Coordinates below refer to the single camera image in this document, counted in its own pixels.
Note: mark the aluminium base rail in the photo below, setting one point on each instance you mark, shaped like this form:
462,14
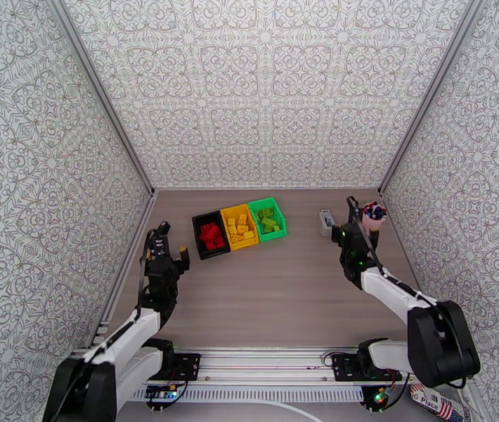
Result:
267,368

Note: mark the red two-by-four brick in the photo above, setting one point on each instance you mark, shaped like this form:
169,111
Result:
209,228

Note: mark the aluminium frame post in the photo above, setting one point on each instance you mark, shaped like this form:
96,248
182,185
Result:
100,91
429,91

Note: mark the yellow plastic bin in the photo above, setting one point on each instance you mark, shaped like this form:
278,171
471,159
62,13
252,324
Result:
249,245

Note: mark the yellow small curved brick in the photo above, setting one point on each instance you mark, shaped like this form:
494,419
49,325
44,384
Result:
237,238

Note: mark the pink pen cup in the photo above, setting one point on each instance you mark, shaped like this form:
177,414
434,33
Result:
373,222

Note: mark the green plastic bin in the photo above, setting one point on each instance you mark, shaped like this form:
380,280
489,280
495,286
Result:
276,237

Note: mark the small circuit board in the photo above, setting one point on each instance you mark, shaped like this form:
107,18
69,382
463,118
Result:
161,394
379,398

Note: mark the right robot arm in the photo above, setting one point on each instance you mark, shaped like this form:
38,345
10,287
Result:
390,289

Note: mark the black plastic bin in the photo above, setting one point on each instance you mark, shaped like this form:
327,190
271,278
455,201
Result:
196,253

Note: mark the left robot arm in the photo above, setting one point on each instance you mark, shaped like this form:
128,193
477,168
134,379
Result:
126,341

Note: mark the red curved brick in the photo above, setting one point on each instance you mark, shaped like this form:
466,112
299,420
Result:
219,244

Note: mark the flag printed package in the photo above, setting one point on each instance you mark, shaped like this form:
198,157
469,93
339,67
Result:
434,405

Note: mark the red long brick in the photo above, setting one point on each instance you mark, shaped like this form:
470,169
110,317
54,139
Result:
215,236
205,239

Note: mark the yellow slope brick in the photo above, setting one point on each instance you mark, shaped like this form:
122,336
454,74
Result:
232,222

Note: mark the yellow curved four-stud brick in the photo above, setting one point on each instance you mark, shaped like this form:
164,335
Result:
243,229

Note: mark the small white box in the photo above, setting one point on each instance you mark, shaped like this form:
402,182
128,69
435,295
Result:
326,223

